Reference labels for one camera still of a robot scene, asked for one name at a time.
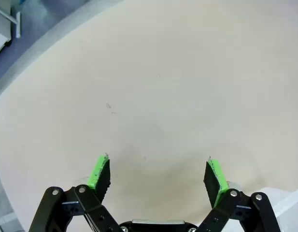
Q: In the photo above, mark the white furniture frame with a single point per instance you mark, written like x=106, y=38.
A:
x=18, y=24

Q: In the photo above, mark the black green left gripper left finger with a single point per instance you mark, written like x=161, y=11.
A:
x=90, y=207

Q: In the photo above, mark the large clear plastic bin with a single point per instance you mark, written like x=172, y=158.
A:
x=288, y=205

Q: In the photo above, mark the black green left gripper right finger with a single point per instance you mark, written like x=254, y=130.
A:
x=226, y=207

